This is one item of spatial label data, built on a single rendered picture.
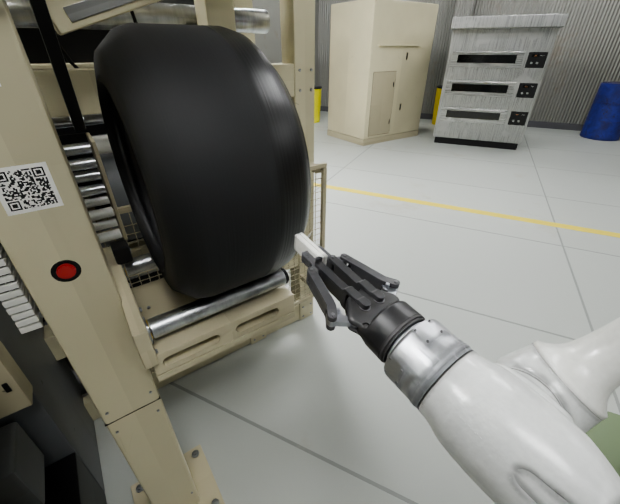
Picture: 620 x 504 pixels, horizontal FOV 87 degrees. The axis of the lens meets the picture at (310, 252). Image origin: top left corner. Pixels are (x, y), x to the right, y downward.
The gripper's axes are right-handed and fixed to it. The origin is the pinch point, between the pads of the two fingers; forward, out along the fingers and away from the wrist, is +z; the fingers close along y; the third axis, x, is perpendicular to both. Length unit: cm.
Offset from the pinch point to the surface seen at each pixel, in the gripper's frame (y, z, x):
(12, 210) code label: 36.5, 31.1, -1.3
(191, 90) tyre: 8.5, 21.4, -19.4
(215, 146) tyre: 7.8, 15.6, -12.8
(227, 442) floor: 11, 29, 119
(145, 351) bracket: 26.3, 15.9, 25.9
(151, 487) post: 38, 18, 90
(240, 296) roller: 3.9, 19.7, 25.7
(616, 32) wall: -812, 219, -19
